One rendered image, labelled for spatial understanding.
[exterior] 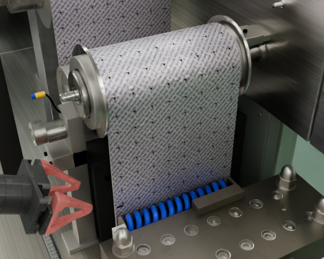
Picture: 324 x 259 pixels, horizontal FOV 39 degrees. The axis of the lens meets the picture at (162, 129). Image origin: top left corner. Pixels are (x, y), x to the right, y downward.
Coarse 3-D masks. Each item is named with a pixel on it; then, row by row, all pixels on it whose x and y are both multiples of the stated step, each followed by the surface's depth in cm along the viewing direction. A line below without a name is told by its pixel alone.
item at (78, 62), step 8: (80, 56) 69; (240, 56) 75; (72, 64) 71; (80, 64) 67; (80, 72) 68; (88, 72) 66; (88, 80) 65; (240, 80) 77; (88, 88) 66; (96, 88) 66; (96, 96) 66; (96, 104) 66; (96, 112) 67; (88, 120) 71; (96, 120) 68; (96, 128) 71
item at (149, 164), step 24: (168, 120) 73; (192, 120) 76; (216, 120) 78; (120, 144) 71; (144, 144) 73; (168, 144) 76; (192, 144) 79; (216, 144) 82; (120, 168) 74; (144, 168) 76; (168, 168) 79; (192, 168) 82; (216, 168) 85; (120, 192) 76; (144, 192) 79; (168, 192) 82
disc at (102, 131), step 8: (80, 48) 68; (72, 56) 74; (88, 56) 66; (88, 64) 67; (96, 72) 64; (96, 80) 65; (104, 96) 64; (104, 104) 65; (104, 112) 66; (104, 120) 67; (104, 128) 68; (104, 136) 70
